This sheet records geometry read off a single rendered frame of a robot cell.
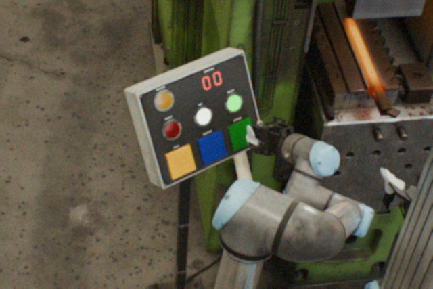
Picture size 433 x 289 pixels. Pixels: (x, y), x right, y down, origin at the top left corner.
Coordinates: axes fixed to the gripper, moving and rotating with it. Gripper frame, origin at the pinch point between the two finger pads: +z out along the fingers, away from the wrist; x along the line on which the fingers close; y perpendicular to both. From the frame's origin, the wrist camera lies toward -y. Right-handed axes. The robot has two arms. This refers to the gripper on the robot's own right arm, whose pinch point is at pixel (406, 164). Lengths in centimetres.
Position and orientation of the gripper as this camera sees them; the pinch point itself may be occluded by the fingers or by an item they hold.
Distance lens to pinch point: 236.4
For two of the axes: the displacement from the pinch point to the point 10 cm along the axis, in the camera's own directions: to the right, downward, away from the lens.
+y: -0.6, 6.9, 7.3
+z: -1.5, -7.2, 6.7
